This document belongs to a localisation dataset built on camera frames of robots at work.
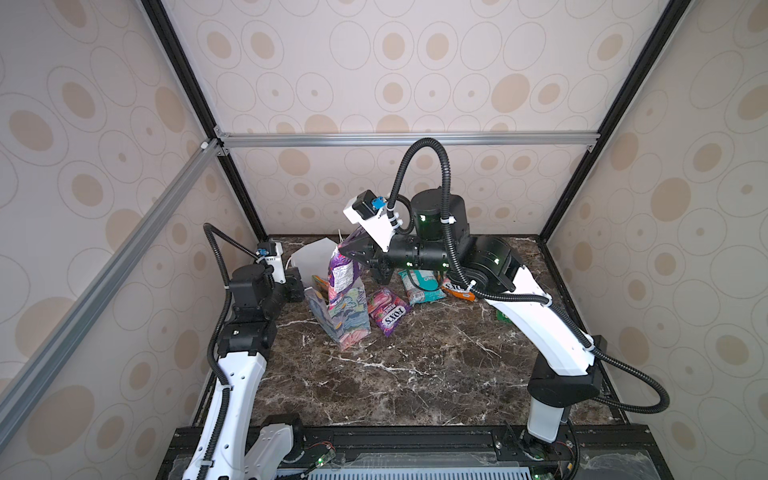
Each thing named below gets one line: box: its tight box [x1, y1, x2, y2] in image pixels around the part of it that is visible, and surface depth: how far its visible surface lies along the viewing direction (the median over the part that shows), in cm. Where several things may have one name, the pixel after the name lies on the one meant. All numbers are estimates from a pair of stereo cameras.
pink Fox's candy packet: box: [367, 287, 412, 337], surface depth 98 cm
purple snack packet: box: [328, 245, 360, 309], surface depth 57 cm
